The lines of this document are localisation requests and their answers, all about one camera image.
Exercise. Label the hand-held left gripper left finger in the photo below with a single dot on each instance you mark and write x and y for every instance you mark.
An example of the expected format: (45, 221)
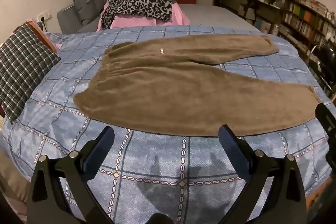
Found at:
(101, 151)

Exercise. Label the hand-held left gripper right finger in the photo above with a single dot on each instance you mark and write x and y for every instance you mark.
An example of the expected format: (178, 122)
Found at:
(231, 145)

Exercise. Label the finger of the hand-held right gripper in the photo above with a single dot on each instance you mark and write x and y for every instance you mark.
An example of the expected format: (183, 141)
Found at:
(326, 116)

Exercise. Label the brown fleece pants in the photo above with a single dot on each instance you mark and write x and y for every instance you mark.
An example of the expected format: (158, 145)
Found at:
(168, 92)

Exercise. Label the black chair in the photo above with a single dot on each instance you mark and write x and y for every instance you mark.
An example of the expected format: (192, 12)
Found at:
(324, 61)

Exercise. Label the blue patterned blanket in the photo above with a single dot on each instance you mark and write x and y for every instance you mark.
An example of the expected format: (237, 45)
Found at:
(65, 77)

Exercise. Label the wooden bookshelf with books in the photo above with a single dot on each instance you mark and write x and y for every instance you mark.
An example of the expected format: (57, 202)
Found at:
(302, 19)

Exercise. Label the dark plaid pillow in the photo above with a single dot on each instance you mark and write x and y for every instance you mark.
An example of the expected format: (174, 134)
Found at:
(23, 64)

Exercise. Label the grey bed sheet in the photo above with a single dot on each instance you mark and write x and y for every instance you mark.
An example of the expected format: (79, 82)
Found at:
(210, 16)

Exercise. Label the pink cloth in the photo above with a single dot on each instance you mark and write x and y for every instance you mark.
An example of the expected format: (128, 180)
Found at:
(131, 22)

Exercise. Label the wooden shelf desk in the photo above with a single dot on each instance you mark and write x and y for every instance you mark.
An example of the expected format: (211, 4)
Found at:
(262, 1)

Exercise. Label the grey sofa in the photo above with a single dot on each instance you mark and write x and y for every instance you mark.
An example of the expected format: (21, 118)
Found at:
(86, 1)

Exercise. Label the leopard print cloth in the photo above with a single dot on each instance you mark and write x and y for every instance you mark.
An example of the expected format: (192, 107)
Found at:
(141, 1)

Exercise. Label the wooden bed frame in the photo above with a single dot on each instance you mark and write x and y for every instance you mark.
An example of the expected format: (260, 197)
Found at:
(43, 36)

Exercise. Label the white wall socket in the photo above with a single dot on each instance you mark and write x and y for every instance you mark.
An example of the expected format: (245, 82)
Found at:
(44, 15)

